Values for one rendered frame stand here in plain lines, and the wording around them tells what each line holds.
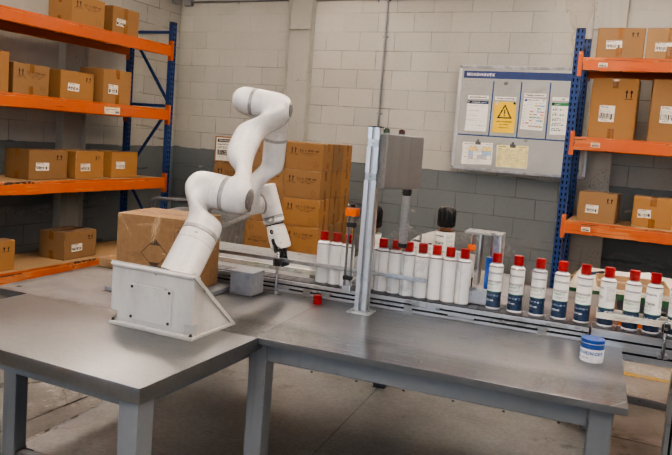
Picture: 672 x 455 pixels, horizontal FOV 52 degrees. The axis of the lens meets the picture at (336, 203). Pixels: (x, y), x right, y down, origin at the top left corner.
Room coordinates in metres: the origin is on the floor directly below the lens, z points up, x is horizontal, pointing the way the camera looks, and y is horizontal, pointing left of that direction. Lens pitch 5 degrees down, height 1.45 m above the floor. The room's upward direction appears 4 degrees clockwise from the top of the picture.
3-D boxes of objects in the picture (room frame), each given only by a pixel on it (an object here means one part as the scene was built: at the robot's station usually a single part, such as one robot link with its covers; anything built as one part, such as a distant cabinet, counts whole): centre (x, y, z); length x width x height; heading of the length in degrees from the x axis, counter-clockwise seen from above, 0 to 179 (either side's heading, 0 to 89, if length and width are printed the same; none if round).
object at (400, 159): (2.49, -0.20, 1.38); 0.17 x 0.10 x 0.19; 124
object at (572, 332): (2.61, -0.13, 0.85); 1.65 x 0.11 x 0.05; 69
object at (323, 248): (2.67, 0.03, 0.98); 0.05 x 0.05 x 0.20
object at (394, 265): (2.57, -0.24, 0.98); 0.05 x 0.05 x 0.20
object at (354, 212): (2.57, -0.08, 1.05); 0.10 x 0.04 x 0.33; 159
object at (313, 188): (6.63, 0.52, 0.70); 1.20 x 0.82 x 1.39; 71
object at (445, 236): (3.10, -0.51, 1.04); 0.09 x 0.09 x 0.29
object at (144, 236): (2.57, 0.61, 0.99); 0.30 x 0.24 x 0.27; 75
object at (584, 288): (2.33, -0.87, 0.98); 0.05 x 0.05 x 0.20
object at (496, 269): (2.43, -0.59, 0.98); 0.05 x 0.05 x 0.20
